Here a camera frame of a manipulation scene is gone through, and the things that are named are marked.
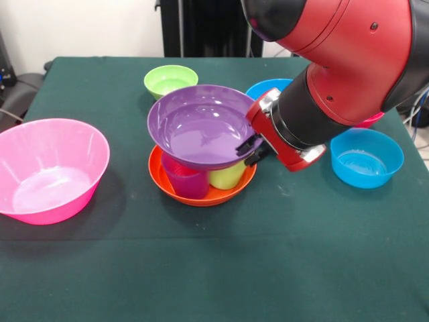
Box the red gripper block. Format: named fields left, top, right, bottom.
left=235, top=99, right=318, bottom=172

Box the green cup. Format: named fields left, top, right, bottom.
left=209, top=160, right=247, bottom=190

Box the orange bowl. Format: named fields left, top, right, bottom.
left=148, top=144, right=258, bottom=207

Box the purple bowl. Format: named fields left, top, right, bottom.
left=147, top=84, right=265, bottom=171

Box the purple cup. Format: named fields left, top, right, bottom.
left=161, top=152, right=209, bottom=200

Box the small magenta bowl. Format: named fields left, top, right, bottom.
left=355, top=112, right=385, bottom=129

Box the large blue bowl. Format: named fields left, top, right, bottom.
left=245, top=78, right=294, bottom=101

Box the dark green table cloth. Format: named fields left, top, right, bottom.
left=0, top=56, right=429, bottom=322

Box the green bowl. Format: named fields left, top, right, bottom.
left=143, top=64, right=199, bottom=101

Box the small blue bowl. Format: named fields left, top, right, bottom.
left=330, top=127, right=405, bottom=189

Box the large pink bowl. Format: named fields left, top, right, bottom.
left=0, top=117, right=111, bottom=225

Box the black stand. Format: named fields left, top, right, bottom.
left=0, top=30, right=17, bottom=101

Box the tangle of cables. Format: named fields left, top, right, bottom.
left=402, top=89, right=429, bottom=148

